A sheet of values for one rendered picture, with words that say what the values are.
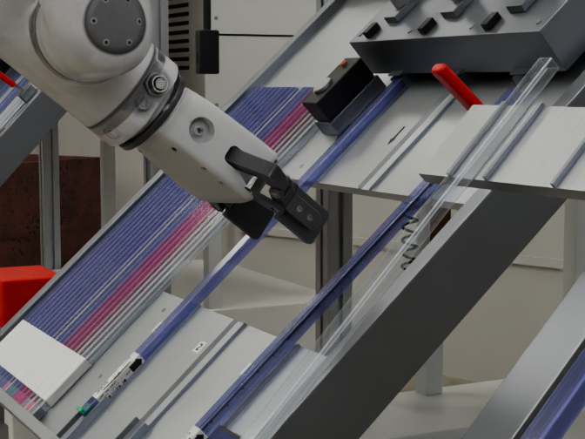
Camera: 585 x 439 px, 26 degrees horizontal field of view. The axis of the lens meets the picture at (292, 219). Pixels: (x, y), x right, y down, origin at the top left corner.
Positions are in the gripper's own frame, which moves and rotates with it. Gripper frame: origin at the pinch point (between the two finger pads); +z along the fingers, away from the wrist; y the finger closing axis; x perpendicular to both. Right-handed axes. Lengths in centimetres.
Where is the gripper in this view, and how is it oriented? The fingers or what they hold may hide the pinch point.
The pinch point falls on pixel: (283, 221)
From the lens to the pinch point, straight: 108.0
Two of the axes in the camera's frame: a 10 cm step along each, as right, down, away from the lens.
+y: -5.0, -0.2, 8.7
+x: -5.1, 8.1, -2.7
